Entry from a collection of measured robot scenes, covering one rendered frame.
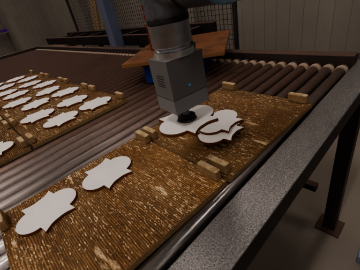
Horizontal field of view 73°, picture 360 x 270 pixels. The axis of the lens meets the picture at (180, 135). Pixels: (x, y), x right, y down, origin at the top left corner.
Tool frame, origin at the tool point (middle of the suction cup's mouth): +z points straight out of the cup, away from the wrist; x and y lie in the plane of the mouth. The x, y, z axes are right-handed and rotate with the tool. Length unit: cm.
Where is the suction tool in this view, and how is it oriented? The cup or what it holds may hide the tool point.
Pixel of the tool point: (187, 123)
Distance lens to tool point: 53.2
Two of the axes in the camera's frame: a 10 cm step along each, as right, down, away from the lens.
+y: -7.8, 4.4, -4.4
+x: 5.9, 3.2, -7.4
